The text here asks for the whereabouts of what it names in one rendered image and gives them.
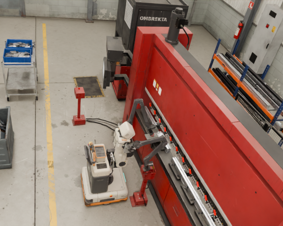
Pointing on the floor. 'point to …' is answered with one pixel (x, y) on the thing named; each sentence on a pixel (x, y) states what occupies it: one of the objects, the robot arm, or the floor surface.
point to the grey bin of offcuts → (1, 138)
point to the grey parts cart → (21, 76)
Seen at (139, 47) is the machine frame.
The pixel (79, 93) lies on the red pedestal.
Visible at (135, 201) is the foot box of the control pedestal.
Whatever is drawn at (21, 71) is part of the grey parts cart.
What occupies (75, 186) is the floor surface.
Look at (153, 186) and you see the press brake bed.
